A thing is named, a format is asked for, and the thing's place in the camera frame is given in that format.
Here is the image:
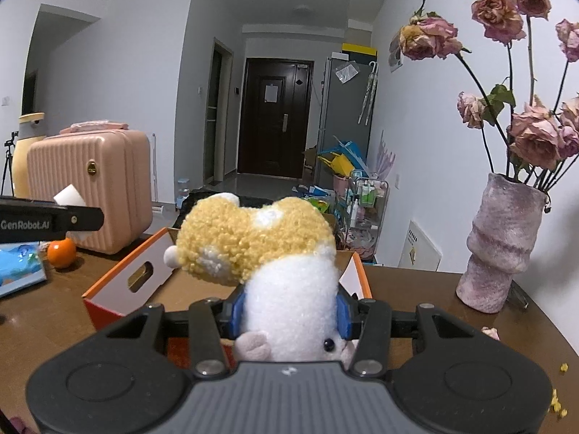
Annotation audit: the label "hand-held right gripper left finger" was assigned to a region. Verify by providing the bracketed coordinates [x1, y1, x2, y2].
[96, 292, 248, 379]

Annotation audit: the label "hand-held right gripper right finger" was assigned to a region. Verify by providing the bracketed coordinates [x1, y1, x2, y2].
[337, 288, 473, 379]

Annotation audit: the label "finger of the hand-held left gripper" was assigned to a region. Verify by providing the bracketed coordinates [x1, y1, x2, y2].
[58, 205, 105, 233]

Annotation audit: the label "white sponge block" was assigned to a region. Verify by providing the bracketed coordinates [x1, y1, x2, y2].
[53, 183, 92, 242]

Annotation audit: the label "yellow and white plush hamster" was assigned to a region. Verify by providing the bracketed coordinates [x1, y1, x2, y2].
[164, 192, 359, 370]

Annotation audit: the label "orange cardboard box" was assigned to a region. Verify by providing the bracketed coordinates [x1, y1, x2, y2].
[82, 227, 374, 371]

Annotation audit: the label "pink ribbed suitcase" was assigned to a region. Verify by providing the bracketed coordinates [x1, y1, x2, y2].
[26, 129, 153, 255]

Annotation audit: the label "orange fruit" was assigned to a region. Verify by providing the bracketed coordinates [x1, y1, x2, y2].
[47, 238, 77, 269]

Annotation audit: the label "blue printed packet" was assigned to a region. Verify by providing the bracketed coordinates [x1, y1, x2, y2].
[0, 241, 47, 298]

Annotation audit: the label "cream yellow bin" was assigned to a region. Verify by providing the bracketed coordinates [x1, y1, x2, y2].
[12, 111, 47, 200]

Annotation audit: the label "black tripod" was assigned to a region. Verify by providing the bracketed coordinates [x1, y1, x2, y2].
[0, 131, 20, 198]

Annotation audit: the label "pink flat pouch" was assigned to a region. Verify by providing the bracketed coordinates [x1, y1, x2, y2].
[60, 120, 130, 135]

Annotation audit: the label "clear water bottle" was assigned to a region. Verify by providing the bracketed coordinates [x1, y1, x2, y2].
[175, 176, 191, 211]

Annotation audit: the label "white leaning board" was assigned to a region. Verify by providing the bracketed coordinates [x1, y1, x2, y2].
[398, 219, 443, 272]

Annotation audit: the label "black bag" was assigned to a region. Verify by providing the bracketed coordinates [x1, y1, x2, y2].
[180, 188, 275, 218]

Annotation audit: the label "pink bucket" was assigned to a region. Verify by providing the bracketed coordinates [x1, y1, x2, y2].
[332, 173, 352, 200]

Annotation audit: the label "brown cardboard carton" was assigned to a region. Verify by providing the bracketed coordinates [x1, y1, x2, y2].
[301, 146, 320, 177]

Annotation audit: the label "blue folded carton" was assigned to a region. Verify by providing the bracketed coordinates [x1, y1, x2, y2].
[332, 136, 367, 171]

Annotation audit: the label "mauve textured vase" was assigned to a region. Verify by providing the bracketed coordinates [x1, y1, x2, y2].
[455, 172, 548, 314]

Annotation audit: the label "dark wooden entrance door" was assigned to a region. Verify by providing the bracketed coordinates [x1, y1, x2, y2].
[237, 57, 316, 178]

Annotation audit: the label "grey refrigerator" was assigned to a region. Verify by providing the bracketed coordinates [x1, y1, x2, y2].
[314, 56, 379, 191]

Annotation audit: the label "yellow petal crumbs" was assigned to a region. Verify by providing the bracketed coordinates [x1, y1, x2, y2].
[549, 361, 570, 417]

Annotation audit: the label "white hanging umbrella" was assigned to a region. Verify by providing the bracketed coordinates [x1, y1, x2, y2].
[357, 60, 379, 125]

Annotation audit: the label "clear plastic bag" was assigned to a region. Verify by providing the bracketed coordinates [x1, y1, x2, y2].
[335, 62, 361, 85]

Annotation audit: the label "bunch of dried pink roses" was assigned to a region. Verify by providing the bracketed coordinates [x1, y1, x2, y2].
[398, 0, 579, 191]

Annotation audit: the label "yellow and black box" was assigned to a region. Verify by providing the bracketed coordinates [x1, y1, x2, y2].
[341, 43, 378, 61]

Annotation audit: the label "wire storage cart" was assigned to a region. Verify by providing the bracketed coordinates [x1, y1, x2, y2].
[341, 176, 390, 255]

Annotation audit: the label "side doorway frame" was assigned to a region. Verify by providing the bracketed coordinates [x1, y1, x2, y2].
[203, 38, 236, 186]

